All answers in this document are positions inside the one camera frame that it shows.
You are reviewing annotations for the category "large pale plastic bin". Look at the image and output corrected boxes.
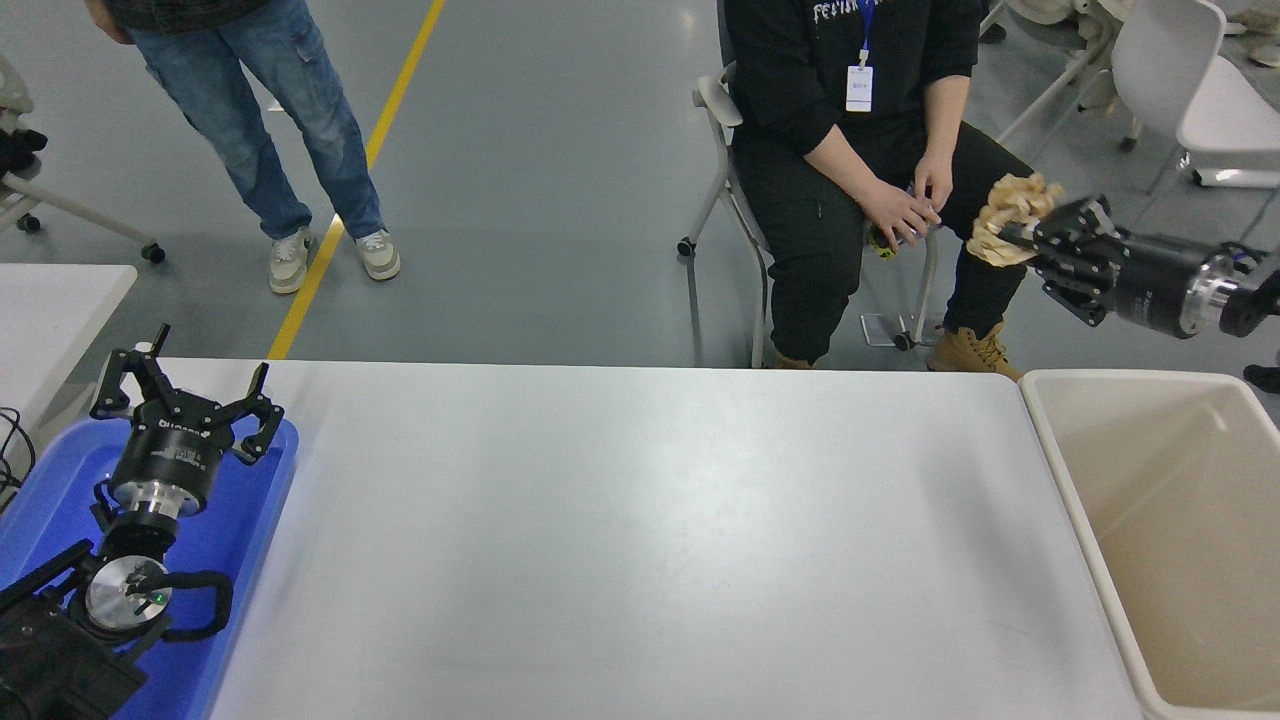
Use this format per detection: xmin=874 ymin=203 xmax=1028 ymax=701
xmin=1018 ymin=368 xmax=1280 ymax=720

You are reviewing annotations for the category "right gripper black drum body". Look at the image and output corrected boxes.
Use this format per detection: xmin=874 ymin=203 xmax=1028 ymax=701
xmin=1108 ymin=233 xmax=1217 ymax=341

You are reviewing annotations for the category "yellow floor tape line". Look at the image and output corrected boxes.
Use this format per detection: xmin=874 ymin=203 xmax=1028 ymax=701
xmin=267 ymin=0 xmax=449 ymax=361

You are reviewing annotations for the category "white side table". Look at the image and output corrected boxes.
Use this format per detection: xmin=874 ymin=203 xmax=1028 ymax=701
xmin=0 ymin=265 xmax=138 ymax=433

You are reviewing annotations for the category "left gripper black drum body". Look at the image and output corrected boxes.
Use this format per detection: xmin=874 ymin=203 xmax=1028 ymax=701
xmin=110 ymin=395 xmax=241 ymax=496

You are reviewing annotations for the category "grey padded armchair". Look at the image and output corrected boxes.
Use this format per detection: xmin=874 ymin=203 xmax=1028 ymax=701
xmin=677 ymin=0 xmax=947 ymax=369

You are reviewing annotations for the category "white rolling chair base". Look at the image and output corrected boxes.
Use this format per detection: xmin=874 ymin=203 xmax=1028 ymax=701
xmin=0 ymin=55 xmax=167 ymax=267

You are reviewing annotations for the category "person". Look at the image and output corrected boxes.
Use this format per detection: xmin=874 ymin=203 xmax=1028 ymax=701
xmin=85 ymin=0 xmax=402 ymax=296
xmin=720 ymin=0 xmax=1037 ymax=383

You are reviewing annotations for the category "person's right hand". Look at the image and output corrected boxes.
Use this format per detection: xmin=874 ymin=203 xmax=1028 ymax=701
xmin=860 ymin=177 xmax=943 ymax=246
xmin=87 ymin=0 xmax=132 ymax=46

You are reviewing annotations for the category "person's left hand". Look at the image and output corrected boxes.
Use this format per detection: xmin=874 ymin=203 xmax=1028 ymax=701
xmin=911 ymin=149 xmax=958 ymax=214

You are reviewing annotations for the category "white badge with blue lanyard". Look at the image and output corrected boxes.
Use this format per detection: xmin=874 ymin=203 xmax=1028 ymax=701
xmin=845 ymin=0 xmax=881 ymax=114

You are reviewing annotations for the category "tan paper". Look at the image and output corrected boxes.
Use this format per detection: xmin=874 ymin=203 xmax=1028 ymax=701
xmin=967 ymin=172 xmax=1067 ymax=269

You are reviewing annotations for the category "black cable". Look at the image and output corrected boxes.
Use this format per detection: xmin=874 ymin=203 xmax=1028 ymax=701
xmin=0 ymin=405 xmax=39 ymax=513

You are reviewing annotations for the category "white plastic chair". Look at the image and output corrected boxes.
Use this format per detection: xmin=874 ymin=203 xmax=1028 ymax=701
xmin=1110 ymin=0 xmax=1280 ymax=189

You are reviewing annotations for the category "blue plastic tray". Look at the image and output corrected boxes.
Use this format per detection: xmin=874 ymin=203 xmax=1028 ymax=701
xmin=0 ymin=415 xmax=301 ymax=720

